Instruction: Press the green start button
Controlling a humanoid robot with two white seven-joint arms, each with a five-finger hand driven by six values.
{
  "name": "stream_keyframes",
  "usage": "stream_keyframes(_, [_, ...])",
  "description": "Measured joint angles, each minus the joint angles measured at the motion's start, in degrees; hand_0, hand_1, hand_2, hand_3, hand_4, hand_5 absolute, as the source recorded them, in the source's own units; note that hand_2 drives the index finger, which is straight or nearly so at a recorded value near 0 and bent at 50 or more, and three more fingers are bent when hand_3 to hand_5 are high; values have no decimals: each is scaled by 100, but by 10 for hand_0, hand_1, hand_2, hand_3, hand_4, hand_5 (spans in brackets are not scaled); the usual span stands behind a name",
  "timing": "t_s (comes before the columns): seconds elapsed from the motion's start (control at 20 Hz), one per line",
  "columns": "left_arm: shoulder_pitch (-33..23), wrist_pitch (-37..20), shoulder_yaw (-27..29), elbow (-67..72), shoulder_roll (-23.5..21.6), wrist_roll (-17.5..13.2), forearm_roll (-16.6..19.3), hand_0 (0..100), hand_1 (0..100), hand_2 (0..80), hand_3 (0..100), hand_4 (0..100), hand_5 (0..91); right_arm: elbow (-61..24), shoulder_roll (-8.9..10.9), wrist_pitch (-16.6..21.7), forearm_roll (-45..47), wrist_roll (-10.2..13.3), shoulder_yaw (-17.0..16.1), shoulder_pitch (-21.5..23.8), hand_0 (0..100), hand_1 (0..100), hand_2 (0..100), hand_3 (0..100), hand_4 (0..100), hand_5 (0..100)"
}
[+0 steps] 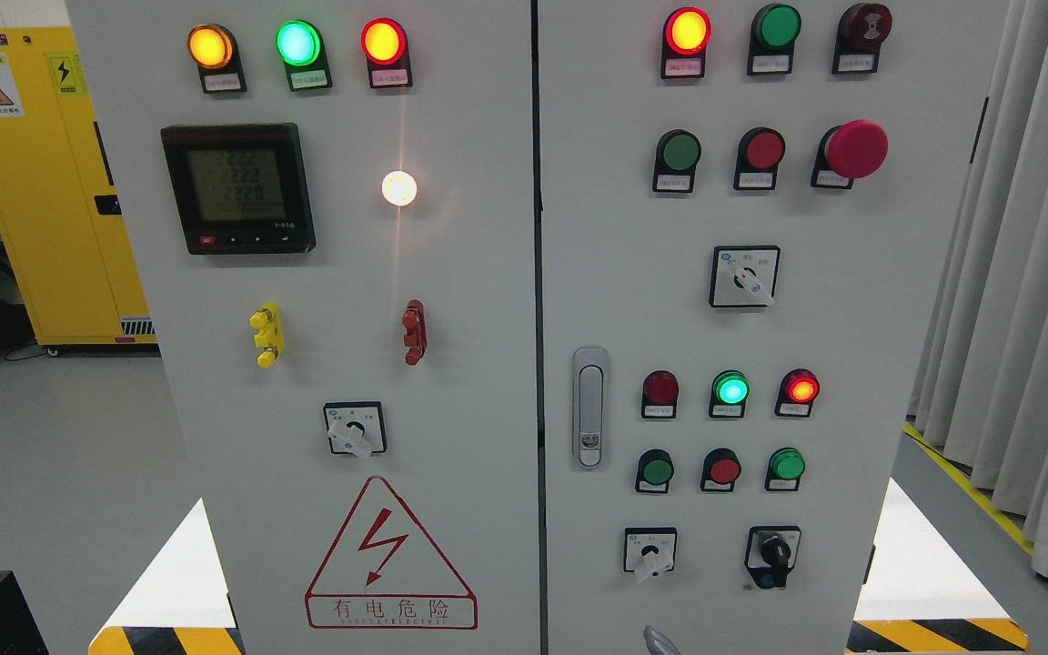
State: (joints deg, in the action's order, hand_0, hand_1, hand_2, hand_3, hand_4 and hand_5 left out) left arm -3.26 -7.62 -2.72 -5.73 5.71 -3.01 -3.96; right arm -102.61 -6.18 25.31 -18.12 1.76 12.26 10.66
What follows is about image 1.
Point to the red electrical hazard warning sticker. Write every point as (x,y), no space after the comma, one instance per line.
(384,571)

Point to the lower white selector switch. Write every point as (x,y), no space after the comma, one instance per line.
(649,552)

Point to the red mushroom emergency stop button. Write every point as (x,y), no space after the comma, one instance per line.
(849,152)

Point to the lower red push button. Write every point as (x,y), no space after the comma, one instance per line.
(720,471)

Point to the black digital power meter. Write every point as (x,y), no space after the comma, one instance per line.
(241,189)

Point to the red indicator light top left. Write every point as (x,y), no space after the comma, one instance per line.
(387,51)

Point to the amber indicator light top left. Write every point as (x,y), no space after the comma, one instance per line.
(214,51)

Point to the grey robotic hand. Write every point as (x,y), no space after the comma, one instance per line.
(657,643)

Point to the green indicator light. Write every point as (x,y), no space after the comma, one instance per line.
(302,52)
(728,394)
(774,31)
(786,467)

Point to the lower right red indicator light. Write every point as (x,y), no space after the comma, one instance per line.
(796,394)

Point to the lower left red indicator light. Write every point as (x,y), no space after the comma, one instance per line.
(660,396)

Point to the green indicator light right top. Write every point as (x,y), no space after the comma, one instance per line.
(774,31)

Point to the lower right green indicator light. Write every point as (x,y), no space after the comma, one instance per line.
(786,467)

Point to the upper right selector switch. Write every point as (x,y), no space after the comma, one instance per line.
(744,277)

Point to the yellow safety storage cabinet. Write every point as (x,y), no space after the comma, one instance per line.
(60,219)

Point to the grey curtain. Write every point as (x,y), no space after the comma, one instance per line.
(981,390)

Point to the red terminal connector block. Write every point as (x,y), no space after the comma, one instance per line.
(414,336)

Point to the upper red push button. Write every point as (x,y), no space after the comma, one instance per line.
(758,158)

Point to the grey electrical control cabinet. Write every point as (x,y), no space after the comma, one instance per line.
(531,128)

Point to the left door selector switch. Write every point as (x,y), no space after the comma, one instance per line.
(356,428)

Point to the upper green push button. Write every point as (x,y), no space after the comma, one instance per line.
(676,156)

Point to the yellow black hazard floor tape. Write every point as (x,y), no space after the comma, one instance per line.
(1010,524)

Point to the green start push button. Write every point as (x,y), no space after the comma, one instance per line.
(654,471)

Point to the lower middle green indicator light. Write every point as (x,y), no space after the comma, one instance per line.
(728,394)

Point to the dark red buzzer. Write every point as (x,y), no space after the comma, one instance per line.
(862,29)

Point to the green indicator light top left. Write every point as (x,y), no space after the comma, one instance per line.
(302,52)

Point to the black key selector switch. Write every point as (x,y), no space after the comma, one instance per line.
(771,555)

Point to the red push button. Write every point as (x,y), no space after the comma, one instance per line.
(758,158)
(720,471)

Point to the white glowing indicator light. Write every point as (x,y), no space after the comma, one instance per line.
(399,188)

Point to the red indicator light right top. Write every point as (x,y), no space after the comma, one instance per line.
(684,42)

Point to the red indicator light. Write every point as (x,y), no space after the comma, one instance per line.
(796,394)
(660,396)
(684,42)
(387,51)

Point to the silver cabinet door handle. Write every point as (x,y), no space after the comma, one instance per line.
(588,391)

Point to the yellow terminal connector block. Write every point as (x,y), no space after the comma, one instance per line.
(269,334)

